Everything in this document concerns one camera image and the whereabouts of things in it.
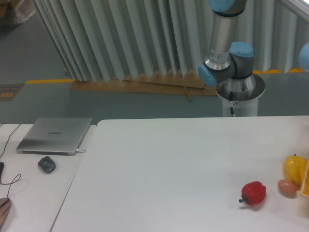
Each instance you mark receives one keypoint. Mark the yellow wooden box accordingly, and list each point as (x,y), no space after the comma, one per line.
(304,189)

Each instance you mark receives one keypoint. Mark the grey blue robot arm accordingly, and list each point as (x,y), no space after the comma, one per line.
(222,48)

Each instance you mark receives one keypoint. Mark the black cable plug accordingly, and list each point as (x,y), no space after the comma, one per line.
(1,167)

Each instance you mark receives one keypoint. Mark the silver closed laptop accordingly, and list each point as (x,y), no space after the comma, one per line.
(60,135)

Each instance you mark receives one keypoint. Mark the brown cardboard sheet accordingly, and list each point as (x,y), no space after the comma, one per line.
(189,85)

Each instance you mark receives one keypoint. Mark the white usb plug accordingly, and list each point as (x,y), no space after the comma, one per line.
(80,151)

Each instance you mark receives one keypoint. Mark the person's hand on mouse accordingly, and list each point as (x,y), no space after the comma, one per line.
(5,205)

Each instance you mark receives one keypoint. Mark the red toy bell pepper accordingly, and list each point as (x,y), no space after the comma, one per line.
(253,193)

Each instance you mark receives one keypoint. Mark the brown toy egg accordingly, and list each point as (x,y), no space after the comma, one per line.
(287,187)

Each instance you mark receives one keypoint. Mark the grey folding screen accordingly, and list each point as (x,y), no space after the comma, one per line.
(106,39)

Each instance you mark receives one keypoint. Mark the yellow toy bell pepper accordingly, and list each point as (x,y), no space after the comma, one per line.
(294,168)

